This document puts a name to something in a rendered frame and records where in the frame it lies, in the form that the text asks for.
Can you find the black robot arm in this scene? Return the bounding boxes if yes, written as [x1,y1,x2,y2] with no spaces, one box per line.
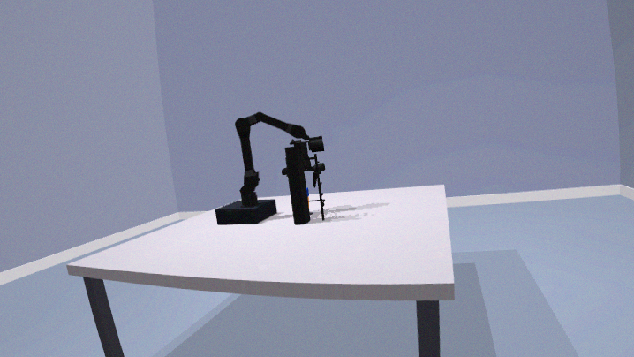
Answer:
[235,112,324,208]

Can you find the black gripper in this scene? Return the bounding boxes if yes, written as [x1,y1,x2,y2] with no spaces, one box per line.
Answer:
[282,153,325,188]

